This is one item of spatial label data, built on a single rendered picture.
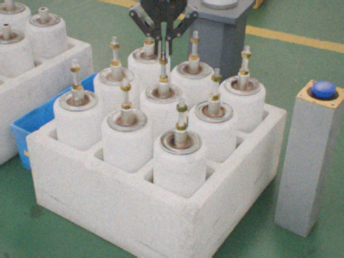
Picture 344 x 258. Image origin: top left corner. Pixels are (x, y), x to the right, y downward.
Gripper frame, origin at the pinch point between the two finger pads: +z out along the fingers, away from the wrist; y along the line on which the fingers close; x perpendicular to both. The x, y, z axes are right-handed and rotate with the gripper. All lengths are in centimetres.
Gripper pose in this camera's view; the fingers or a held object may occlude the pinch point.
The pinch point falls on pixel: (163, 47)
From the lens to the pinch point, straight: 101.3
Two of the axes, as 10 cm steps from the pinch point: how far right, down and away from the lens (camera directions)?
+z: -0.2, 8.1, 5.8
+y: 10.0, 0.1, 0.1
